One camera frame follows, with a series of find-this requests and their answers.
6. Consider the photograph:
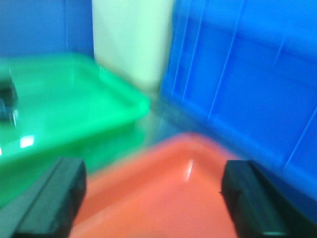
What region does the green plastic tray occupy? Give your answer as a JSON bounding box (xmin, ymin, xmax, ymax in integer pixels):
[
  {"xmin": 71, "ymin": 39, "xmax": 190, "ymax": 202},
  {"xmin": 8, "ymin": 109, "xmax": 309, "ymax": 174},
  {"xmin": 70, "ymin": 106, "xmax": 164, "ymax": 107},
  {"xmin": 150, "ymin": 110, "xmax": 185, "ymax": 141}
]
[{"xmin": 0, "ymin": 54, "xmax": 150, "ymax": 206}]

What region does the blue bin cart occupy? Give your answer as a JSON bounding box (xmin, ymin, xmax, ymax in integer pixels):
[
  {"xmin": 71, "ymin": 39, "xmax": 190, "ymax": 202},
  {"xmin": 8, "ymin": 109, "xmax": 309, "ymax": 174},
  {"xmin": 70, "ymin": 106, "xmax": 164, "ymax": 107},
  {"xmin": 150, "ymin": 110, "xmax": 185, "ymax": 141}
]
[
  {"xmin": 0, "ymin": 0, "xmax": 94, "ymax": 58},
  {"xmin": 160, "ymin": 0, "xmax": 317, "ymax": 217}
]

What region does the blue bin cart top far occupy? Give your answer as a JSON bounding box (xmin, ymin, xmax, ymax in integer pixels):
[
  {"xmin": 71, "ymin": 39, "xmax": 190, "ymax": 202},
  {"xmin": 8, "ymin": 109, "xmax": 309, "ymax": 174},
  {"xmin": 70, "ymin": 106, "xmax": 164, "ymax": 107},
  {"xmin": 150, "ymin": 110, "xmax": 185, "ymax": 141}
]
[{"xmin": 0, "ymin": 0, "xmax": 94, "ymax": 58}]

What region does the red plastic tray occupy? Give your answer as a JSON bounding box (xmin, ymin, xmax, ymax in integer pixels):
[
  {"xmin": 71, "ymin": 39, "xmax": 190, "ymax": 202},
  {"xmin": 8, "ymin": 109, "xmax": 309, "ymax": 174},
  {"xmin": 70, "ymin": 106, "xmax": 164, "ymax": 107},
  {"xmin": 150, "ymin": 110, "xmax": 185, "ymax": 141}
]
[{"xmin": 70, "ymin": 133, "xmax": 237, "ymax": 238}]

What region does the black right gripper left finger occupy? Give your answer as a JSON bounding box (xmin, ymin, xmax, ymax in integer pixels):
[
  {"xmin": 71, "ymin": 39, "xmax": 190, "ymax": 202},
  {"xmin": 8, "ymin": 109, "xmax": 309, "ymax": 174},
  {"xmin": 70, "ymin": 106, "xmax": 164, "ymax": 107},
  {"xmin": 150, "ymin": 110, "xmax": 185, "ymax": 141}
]
[{"xmin": 14, "ymin": 158, "xmax": 87, "ymax": 238}]

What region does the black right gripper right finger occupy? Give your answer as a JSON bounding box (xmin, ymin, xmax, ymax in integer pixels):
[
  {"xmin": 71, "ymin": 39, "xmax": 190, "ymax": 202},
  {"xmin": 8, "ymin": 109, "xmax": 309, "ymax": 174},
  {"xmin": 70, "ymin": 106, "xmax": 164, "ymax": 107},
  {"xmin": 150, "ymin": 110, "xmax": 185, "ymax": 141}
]
[{"xmin": 221, "ymin": 160, "xmax": 316, "ymax": 238}]

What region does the blue bin cart top near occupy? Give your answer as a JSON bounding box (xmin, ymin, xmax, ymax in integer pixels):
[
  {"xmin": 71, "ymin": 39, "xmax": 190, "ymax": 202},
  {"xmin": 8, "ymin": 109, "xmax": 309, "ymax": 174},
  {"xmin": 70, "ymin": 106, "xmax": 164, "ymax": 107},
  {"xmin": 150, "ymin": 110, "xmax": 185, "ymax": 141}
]
[{"xmin": 160, "ymin": 0, "xmax": 317, "ymax": 217}]

